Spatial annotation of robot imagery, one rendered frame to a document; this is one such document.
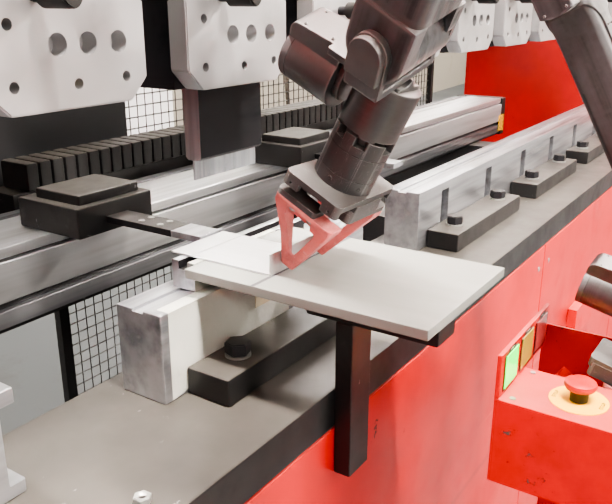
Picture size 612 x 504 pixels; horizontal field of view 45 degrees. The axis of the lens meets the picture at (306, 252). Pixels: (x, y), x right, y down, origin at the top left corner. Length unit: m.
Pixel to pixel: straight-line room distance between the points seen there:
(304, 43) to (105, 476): 0.41
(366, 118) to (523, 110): 2.28
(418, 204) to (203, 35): 0.57
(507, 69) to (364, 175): 2.27
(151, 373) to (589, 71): 0.58
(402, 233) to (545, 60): 1.76
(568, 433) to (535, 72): 2.06
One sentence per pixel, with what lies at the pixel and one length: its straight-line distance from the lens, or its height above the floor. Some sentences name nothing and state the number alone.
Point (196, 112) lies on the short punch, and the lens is 0.75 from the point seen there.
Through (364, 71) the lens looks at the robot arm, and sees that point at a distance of 0.60.
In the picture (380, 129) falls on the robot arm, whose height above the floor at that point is 1.15.
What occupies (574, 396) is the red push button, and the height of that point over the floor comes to 0.79.
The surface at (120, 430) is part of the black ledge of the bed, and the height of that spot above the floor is 0.88.
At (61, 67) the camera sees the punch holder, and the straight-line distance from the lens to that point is 0.59.
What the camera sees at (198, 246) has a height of 1.00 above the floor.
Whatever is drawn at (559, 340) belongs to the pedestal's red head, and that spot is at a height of 0.79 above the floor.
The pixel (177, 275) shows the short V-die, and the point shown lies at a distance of 0.78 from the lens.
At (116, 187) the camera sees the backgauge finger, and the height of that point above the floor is 1.03.
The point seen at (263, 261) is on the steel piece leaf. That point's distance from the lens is 0.75.
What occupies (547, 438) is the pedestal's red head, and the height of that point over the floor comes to 0.75.
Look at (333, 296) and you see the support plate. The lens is 0.67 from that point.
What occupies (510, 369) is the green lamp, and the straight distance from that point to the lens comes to 0.99.
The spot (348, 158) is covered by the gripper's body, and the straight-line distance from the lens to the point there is 0.66.
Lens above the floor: 1.25
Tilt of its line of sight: 19 degrees down
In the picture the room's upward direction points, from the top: straight up
